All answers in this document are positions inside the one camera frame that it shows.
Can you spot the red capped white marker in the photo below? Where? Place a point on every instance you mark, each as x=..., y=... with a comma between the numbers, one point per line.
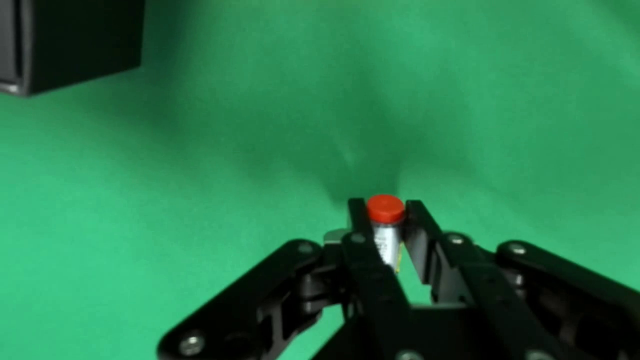
x=386, y=225

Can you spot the green cloth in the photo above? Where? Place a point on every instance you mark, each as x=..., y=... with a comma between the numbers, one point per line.
x=200, y=190

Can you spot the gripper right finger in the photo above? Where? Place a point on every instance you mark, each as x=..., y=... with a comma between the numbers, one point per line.
x=505, y=295

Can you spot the black box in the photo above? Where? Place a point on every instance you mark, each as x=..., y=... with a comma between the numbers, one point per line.
x=70, y=42

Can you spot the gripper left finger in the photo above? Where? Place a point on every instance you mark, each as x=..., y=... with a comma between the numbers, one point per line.
x=280, y=295

